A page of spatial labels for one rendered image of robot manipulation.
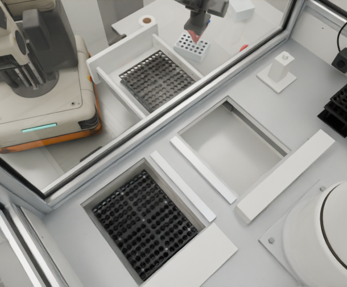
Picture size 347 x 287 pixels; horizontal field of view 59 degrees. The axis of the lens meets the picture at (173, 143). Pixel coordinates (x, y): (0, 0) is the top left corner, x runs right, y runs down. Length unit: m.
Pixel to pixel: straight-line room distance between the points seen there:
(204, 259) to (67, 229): 0.33
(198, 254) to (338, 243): 0.30
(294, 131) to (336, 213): 0.39
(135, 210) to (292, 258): 0.39
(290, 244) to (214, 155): 0.35
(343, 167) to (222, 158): 0.33
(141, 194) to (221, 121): 0.37
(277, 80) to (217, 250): 0.52
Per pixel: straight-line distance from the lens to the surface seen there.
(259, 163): 0.97
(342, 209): 0.55
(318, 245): 0.63
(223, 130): 1.00
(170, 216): 0.80
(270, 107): 0.93
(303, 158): 0.83
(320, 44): 1.09
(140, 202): 0.85
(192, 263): 0.73
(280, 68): 0.94
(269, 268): 0.77
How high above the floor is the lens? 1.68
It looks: 62 degrees down
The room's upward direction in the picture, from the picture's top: 1 degrees counter-clockwise
